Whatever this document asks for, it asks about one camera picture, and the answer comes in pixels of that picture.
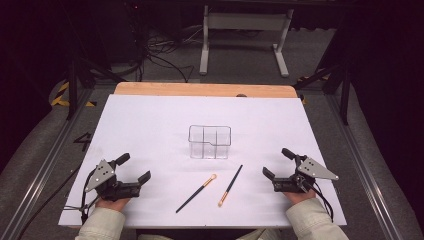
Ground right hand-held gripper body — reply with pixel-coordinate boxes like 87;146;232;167
272;154;340;194

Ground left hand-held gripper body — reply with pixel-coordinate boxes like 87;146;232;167
84;159;142;203

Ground black gold makeup brush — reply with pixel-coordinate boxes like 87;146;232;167
217;164;244;208
175;173;218;214

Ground clear plastic divided organizer box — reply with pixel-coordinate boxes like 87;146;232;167
187;124;232;160

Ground person's right hand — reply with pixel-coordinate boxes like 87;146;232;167
283;188;317;206

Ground person's left hand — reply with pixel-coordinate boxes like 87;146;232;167
94;196;132;213

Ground white table sheet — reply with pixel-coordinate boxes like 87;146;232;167
58;93;348;229

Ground yellow black hazard tape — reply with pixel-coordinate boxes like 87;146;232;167
49;81;98;108
297;73;331;105

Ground black metal stand legs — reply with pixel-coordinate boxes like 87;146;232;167
293;61;351;126

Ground black tripod stand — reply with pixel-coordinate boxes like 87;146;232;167
64;54;118;121

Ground wooden table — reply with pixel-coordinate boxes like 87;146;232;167
113;81;299;99

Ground black equipment cabinet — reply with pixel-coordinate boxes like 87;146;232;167
99;0;148;64

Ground left hand-held gripper black cable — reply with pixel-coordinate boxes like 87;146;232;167
16;166;101;240

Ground hand-held gripper black cable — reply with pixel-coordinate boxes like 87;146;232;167
309;181;335;223
16;166;101;240

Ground right hand-held gripper black cable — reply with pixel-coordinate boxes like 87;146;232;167
309;181;335;223

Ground aluminium floor rail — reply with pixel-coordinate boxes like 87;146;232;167
324;93;403;240
0;88;96;240

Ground black floor cables tangle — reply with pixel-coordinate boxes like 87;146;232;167
141;26;196;84

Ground white metal stand frame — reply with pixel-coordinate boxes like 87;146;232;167
199;4;295;78

